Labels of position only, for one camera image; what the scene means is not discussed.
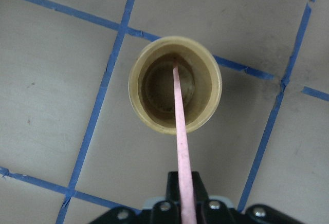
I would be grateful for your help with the pink chopstick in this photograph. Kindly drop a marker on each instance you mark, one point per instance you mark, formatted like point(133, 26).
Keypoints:
point(187, 202)

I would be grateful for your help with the bamboo cup holder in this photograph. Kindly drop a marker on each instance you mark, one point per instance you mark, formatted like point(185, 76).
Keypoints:
point(170, 66)

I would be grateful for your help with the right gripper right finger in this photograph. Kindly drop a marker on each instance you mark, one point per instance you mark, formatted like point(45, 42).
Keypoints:
point(208, 210)

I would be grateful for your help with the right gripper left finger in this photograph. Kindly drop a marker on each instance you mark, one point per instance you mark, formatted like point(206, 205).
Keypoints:
point(168, 210)

